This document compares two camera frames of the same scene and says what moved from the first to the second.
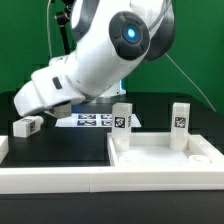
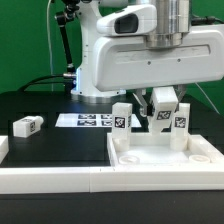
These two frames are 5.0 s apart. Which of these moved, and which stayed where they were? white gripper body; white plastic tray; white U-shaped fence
Moved: white gripper body
Stayed: white plastic tray; white U-shaped fence
